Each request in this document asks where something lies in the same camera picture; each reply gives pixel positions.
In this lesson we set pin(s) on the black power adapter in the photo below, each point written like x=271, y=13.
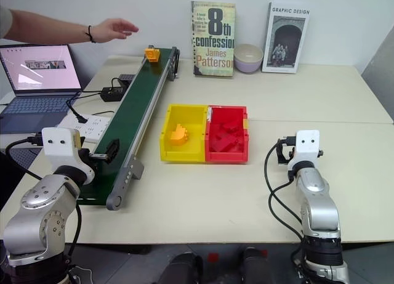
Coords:
x=112, y=93

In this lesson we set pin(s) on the black wrist band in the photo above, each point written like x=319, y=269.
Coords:
x=90, y=34

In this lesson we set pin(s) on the black ribbed small box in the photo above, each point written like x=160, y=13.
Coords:
x=127, y=78

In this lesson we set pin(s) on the person's bare forearm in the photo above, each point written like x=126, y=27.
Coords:
x=46, y=26

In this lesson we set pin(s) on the dark rounded shape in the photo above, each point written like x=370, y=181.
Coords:
x=258, y=267
x=181, y=270

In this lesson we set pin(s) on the red plastic bin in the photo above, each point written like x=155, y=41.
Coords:
x=226, y=156

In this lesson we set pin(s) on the yellow plastic bin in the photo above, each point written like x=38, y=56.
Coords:
x=181, y=151

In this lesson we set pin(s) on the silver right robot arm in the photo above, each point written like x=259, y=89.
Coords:
x=317, y=204

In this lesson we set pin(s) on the red plastic block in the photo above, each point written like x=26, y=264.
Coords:
x=223, y=142
x=231, y=126

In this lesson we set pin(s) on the person's bare hand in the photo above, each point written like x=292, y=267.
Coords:
x=115, y=30

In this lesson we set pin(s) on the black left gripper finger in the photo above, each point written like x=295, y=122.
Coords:
x=113, y=150

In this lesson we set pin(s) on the lilac ceramic bowl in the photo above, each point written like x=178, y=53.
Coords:
x=248, y=60

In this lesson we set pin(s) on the green conveyor belt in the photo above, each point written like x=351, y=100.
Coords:
x=132, y=117

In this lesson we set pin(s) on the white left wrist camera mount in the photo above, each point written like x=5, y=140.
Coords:
x=58, y=150

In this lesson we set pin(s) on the orange hand-shaped plastic piece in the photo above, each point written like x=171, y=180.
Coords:
x=179, y=135

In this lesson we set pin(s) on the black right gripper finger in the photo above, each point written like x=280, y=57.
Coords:
x=281, y=153

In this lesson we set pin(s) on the graphic design white book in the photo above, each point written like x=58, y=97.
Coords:
x=284, y=37

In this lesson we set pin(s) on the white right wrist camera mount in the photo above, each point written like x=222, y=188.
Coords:
x=306, y=148

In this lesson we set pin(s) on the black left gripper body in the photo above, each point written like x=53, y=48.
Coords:
x=92, y=156

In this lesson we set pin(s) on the orange plastic block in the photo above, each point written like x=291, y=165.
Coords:
x=152, y=55

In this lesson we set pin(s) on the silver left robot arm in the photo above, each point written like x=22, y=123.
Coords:
x=37, y=216

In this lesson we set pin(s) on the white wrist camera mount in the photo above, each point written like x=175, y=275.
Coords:
x=306, y=148
x=58, y=150

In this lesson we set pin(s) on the white power strip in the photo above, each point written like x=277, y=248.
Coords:
x=89, y=127

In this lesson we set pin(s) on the blue open laptop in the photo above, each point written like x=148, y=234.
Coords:
x=37, y=80

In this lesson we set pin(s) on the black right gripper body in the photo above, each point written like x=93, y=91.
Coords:
x=291, y=142

